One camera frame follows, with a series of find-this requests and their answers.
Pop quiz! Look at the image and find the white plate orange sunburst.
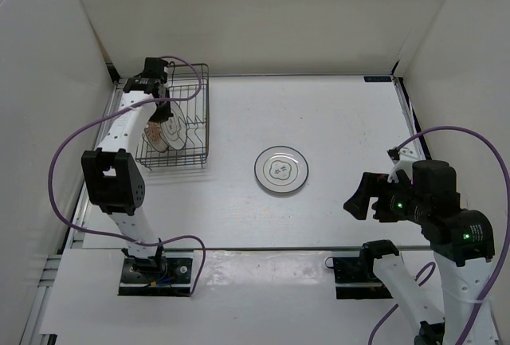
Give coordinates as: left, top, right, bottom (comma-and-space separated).
144, 122, 169, 153

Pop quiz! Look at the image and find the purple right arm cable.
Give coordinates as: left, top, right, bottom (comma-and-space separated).
369, 125, 510, 345

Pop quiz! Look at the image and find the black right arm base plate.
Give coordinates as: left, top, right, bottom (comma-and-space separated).
324, 257, 392, 300

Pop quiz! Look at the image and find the white plate green flower outline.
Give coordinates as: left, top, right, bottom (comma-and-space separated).
253, 146, 310, 195

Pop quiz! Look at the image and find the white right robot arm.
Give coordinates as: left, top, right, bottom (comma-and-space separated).
343, 160, 495, 344

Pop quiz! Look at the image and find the metal wire dish rack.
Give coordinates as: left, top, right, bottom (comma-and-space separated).
135, 60, 210, 170

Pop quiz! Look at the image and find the metal rail front bar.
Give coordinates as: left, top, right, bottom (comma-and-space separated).
65, 244, 435, 252

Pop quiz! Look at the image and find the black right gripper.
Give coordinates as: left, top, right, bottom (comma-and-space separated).
342, 171, 428, 223

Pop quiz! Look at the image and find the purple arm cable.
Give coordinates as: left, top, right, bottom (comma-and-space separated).
369, 125, 510, 345
48, 55, 207, 297

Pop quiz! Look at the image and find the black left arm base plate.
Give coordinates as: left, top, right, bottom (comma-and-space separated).
117, 256, 193, 297

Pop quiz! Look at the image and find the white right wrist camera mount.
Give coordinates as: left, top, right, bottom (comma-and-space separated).
387, 147, 419, 183

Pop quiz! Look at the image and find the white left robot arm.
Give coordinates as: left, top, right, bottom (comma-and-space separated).
81, 57, 171, 281

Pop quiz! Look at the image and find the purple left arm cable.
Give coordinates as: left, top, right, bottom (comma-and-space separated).
48, 55, 207, 297

